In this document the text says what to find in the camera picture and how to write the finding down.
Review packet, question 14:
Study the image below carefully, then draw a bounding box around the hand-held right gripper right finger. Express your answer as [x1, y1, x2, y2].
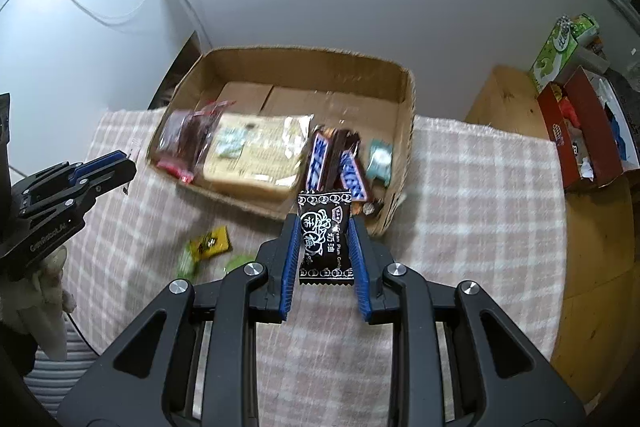
[347, 217, 586, 427]

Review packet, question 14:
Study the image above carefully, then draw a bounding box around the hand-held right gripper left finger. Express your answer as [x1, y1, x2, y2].
[57, 213, 303, 427]

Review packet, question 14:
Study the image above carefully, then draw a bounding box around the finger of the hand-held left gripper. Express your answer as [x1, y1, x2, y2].
[22, 159, 137, 220]
[12, 150, 128, 202]

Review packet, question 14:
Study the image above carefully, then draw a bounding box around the black candy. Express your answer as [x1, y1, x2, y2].
[297, 188, 357, 288]

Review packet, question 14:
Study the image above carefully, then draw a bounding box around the clear bag of dark snack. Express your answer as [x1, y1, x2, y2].
[154, 101, 236, 184]

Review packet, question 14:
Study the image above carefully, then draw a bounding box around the brown chocolate bar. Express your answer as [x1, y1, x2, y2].
[335, 132, 373, 202]
[303, 125, 345, 192]

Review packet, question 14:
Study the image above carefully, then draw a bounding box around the green and teal snack packet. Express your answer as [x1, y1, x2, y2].
[367, 139, 396, 185]

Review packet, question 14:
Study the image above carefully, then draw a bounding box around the shiny green wrapped candy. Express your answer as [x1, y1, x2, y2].
[222, 254, 256, 275]

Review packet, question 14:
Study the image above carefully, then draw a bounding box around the yellow wrapped candy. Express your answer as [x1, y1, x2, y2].
[192, 227, 233, 260]

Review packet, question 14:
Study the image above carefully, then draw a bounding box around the beige cracker packet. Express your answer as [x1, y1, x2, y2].
[202, 113, 313, 202]

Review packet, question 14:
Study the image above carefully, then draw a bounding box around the pink plaid cloth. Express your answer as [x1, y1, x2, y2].
[62, 109, 568, 427]

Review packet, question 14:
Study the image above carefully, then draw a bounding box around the grey striped cloth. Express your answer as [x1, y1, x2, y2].
[22, 322, 106, 413]

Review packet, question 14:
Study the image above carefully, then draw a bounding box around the red cardboard box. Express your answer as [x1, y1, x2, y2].
[537, 67, 640, 192]

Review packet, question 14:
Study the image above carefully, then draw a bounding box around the green tissue box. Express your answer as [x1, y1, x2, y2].
[530, 13, 601, 90]

